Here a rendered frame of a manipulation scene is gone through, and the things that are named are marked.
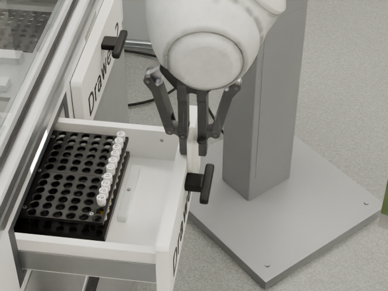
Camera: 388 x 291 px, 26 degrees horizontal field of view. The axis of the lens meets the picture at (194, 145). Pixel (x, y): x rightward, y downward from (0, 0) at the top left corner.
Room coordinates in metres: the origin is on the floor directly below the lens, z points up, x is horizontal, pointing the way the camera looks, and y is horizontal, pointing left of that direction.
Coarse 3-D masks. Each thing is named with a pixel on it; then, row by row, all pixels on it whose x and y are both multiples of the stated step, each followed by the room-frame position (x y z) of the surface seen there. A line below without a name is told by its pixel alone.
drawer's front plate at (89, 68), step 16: (112, 0) 1.28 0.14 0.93; (112, 16) 1.26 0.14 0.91; (96, 32) 1.17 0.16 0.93; (112, 32) 1.25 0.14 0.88; (96, 48) 1.14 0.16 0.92; (80, 64) 1.08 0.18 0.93; (96, 64) 1.13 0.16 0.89; (112, 64) 1.23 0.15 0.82; (80, 80) 1.04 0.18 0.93; (96, 80) 1.12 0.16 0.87; (80, 96) 1.03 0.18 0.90; (96, 96) 1.11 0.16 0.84; (80, 112) 1.04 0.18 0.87
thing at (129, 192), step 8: (136, 168) 0.93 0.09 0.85; (128, 176) 0.91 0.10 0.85; (136, 176) 0.91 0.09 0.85; (128, 184) 0.89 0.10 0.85; (136, 184) 0.90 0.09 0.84; (128, 192) 0.88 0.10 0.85; (128, 200) 0.86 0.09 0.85; (120, 208) 0.84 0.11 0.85; (128, 208) 0.84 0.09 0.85; (120, 216) 0.83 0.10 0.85
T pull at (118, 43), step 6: (108, 36) 1.19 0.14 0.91; (114, 36) 1.19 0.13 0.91; (120, 36) 1.19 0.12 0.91; (126, 36) 1.20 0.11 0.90; (102, 42) 1.17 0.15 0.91; (108, 42) 1.17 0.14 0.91; (114, 42) 1.17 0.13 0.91; (120, 42) 1.17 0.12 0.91; (102, 48) 1.16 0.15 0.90; (108, 48) 1.16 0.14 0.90; (114, 48) 1.15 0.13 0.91; (120, 48) 1.15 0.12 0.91; (114, 54) 1.14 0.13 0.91; (120, 54) 1.15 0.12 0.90
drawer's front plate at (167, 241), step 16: (192, 112) 0.96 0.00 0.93; (176, 160) 0.86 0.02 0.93; (176, 176) 0.83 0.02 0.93; (176, 192) 0.80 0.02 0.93; (176, 208) 0.77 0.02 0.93; (160, 224) 0.74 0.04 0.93; (176, 224) 0.76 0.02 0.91; (160, 240) 0.71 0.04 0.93; (176, 240) 0.76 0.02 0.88; (160, 256) 0.70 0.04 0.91; (160, 272) 0.70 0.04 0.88; (176, 272) 0.75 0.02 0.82; (160, 288) 0.70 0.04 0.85
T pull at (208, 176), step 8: (208, 168) 0.86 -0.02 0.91; (192, 176) 0.84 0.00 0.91; (200, 176) 0.84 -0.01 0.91; (208, 176) 0.84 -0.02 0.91; (192, 184) 0.83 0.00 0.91; (200, 184) 0.83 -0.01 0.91; (208, 184) 0.83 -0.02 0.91; (200, 192) 0.81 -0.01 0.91; (208, 192) 0.81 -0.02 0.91; (200, 200) 0.80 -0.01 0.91; (208, 200) 0.81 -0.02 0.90
